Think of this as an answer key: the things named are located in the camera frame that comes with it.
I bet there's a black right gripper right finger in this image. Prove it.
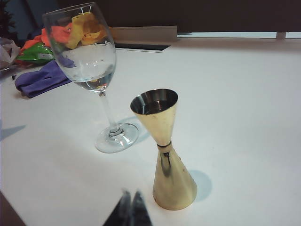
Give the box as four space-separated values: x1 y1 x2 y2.
131 190 154 226

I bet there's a dark green plant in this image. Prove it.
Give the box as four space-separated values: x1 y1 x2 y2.
0 0 16 38

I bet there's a gold metal jigger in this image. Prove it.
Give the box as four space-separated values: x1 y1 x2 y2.
130 89 198 210

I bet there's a green snack bag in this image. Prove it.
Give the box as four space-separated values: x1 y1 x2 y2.
16 42 56 66

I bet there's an orange cloth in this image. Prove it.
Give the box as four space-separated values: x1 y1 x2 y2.
19 23 71 55

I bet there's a white plastic bag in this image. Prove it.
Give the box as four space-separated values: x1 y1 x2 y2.
0 37 22 71

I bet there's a purple cloth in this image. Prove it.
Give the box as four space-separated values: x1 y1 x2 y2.
14 60 72 99

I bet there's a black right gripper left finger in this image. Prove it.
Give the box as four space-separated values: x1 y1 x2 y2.
103 188 132 226

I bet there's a brown desk partition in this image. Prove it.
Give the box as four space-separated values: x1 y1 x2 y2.
58 0 301 34

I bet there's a beige cable tray lid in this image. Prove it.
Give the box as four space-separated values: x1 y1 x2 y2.
108 25 178 43

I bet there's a yellow cloth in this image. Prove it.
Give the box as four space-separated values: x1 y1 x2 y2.
65 11 113 50

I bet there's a clear wine glass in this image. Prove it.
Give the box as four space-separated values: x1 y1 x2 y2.
41 1 140 154

